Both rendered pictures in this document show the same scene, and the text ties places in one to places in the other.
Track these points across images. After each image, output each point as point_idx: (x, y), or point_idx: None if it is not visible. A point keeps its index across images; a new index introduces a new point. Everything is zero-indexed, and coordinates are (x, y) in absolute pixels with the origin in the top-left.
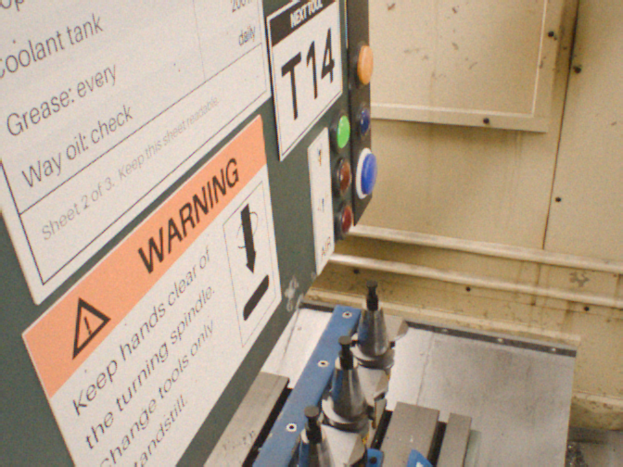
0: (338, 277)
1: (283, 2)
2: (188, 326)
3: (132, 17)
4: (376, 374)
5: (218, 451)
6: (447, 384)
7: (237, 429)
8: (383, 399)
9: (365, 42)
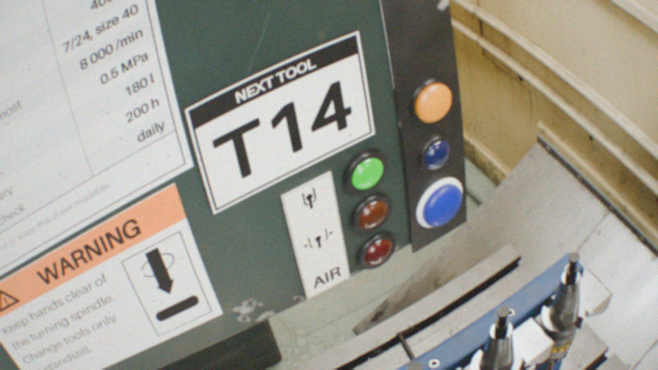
0: (645, 198)
1: (223, 85)
2: (87, 314)
3: (22, 160)
4: (545, 344)
5: (442, 333)
6: None
7: (474, 319)
8: (605, 346)
9: (445, 76)
